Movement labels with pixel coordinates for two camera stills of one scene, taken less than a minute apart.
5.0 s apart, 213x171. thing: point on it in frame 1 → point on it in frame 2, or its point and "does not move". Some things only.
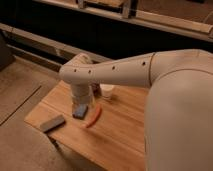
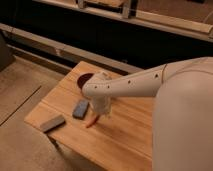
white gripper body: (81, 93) → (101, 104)
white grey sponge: (52, 123) does not move
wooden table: (117, 139) does not move
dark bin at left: (6, 56) does not move
